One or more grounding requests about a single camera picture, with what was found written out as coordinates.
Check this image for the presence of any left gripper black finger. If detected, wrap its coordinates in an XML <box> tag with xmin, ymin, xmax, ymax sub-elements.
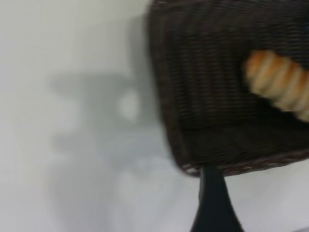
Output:
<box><xmin>189</xmin><ymin>166</ymin><xmax>244</xmax><ymax>232</ymax></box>

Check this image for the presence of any black woven wicker basket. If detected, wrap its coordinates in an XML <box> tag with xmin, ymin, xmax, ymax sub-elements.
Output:
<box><xmin>147</xmin><ymin>0</ymin><xmax>309</xmax><ymax>178</ymax></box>

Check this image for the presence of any ridged golden bread roll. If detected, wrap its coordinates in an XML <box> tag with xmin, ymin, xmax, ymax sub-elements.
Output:
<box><xmin>243</xmin><ymin>50</ymin><xmax>309</xmax><ymax>123</ymax></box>

